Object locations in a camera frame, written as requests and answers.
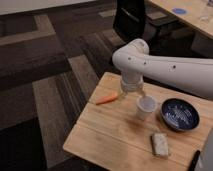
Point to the grey sponge block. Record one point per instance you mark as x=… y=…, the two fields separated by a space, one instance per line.
x=160 y=144

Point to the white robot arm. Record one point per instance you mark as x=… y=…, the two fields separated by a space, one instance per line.
x=191 y=75

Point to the black office chair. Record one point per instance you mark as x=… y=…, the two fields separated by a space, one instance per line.
x=132 y=16

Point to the black marker pen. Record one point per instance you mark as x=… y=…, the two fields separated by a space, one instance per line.
x=194 y=161

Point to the blue round disc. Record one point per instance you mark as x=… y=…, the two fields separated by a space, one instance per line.
x=179 y=11

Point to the wooden background desk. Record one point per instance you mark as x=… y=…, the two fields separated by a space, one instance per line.
x=192 y=17

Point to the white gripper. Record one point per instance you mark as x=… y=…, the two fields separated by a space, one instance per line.
x=132 y=87

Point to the dark blue bowl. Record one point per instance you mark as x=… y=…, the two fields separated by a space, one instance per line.
x=179 y=115

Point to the clear glass on desk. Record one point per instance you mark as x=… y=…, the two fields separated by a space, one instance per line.
x=207 y=13

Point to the orange carrot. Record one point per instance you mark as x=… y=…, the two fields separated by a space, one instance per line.
x=107 y=99

